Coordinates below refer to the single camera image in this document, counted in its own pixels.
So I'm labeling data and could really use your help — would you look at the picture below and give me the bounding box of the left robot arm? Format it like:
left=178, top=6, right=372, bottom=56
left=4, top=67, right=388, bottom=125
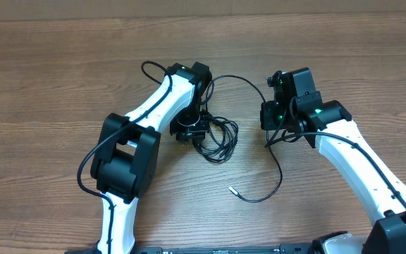
left=90, top=62, right=212, bottom=253

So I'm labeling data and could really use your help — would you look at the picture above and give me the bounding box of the black cable silver plug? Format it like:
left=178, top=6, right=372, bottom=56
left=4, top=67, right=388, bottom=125
left=203, top=75, right=283, bottom=203

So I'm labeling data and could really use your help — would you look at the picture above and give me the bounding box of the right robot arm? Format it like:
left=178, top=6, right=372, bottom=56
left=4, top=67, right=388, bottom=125
left=260, top=68, right=406, bottom=253

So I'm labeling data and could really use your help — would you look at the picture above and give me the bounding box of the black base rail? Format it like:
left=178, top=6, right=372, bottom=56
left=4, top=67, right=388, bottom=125
left=65, top=242, right=331, bottom=254

